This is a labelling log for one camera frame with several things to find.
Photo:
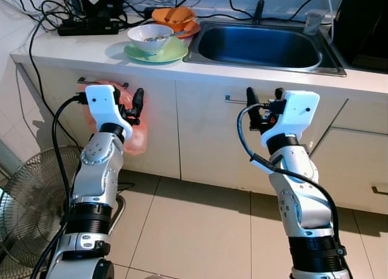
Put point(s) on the white ceramic bowl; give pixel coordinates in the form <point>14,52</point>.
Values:
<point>148,43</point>

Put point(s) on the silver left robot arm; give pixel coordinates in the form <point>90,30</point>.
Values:
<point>97,170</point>

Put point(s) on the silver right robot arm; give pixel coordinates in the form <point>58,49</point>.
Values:
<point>303,200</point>

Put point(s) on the red plastic bag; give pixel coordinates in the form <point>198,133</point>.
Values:
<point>136,136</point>

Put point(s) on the white cabinet door with bag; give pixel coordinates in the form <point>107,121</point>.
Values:
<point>163,127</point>

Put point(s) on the stainless steel sink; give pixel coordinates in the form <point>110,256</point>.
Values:
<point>260,48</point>

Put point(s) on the green plate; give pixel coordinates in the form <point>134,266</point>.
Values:
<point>174,53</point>

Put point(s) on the clear drinking glass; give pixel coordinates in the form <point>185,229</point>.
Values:
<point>312,24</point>

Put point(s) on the black power strip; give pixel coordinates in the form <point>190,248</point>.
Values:
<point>88,28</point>

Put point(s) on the orange plate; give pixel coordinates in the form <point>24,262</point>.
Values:
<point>191,30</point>

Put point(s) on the dark metal faucet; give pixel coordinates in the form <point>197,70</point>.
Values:
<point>260,9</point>

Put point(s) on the orange bowl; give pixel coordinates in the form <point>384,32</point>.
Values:
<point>173,18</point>

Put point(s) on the small black power brick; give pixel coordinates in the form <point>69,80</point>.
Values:
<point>151,11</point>

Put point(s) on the white drawer front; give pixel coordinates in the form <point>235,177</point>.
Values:
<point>351,164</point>

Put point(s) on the large black power adapter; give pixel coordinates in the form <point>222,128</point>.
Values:
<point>97,0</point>

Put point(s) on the black countertop appliance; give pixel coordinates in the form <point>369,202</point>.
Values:
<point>364,24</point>

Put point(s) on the metal cage floor fan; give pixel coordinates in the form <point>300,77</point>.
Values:
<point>36,194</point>

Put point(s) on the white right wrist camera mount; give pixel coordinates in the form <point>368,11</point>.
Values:
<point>300,112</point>

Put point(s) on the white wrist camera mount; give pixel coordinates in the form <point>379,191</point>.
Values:
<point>103,103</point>
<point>300,112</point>

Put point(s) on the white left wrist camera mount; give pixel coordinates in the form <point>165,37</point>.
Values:
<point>103,103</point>

